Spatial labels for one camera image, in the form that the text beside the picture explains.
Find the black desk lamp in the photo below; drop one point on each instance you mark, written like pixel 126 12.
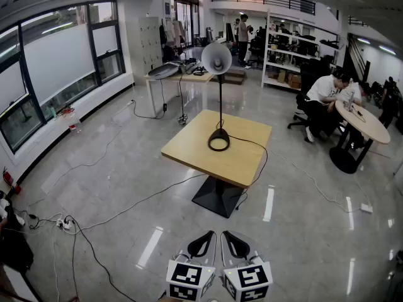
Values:
pixel 210 55

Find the red items on window sill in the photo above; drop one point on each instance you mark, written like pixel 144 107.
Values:
pixel 65 109

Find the square wooden pedestal table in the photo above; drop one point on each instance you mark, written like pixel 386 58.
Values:
pixel 195 143

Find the small cardboard box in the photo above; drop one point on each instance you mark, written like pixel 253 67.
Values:
pixel 281 76

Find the plastic bottle with red label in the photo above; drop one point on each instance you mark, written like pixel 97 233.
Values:
pixel 74 123

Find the rectangular wooden white-legged table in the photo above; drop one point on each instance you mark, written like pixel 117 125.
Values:
pixel 192 77

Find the black bag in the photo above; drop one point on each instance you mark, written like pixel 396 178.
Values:
pixel 15 250

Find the black flat device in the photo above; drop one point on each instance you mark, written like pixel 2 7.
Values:
pixel 199 73

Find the white floor power strip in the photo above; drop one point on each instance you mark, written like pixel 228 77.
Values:
pixel 366 208

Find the large cardboard box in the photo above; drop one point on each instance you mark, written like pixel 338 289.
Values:
pixel 294 80

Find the blue wall poster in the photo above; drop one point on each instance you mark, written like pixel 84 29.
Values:
pixel 167 10

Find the small checkered floor device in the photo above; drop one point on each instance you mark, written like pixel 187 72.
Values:
pixel 183 119

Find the white wall power strip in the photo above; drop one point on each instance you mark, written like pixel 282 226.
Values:
pixel 130 102

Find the wooden steps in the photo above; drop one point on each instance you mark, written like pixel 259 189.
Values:
pixel 233 75

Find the clear drink bottle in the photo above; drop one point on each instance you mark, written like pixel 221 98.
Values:
pixel 350 99

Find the black framed window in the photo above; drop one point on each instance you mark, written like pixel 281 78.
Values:
pixel 56 61

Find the round wooden table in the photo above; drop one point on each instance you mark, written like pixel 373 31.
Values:
pixel 368 124

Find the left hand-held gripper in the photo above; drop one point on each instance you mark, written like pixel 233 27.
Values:
pixel 189 278

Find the wall tube light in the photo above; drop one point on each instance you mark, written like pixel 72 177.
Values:
pixel 363 41
pixel 387 49

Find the white power strip with plugs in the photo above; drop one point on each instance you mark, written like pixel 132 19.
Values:
pixel 64 224

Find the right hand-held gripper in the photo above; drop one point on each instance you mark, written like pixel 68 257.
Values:
pixel 252 278

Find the black staircase railing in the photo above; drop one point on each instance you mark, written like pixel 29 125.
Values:
pixel 355 58

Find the grey oval shell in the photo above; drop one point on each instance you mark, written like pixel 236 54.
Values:
pixel 162 71

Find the glass entrance door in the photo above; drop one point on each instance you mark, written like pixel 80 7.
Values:
pixel 185 20

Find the black office chair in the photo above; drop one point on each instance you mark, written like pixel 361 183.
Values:
pixel 302 105
pixel 256 47

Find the grey locker cabinet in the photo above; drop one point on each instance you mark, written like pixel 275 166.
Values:
pixel 149 42

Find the red fire extinguisher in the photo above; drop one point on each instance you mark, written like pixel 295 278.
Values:
pixel 7 178

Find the white metal shelving unit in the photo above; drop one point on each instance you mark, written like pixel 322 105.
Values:
pixel 267 42

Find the clothes rack with garments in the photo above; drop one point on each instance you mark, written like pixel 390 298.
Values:
pixel 172 31

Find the green bottle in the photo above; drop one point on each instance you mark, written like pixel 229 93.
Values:
pixel 53 112

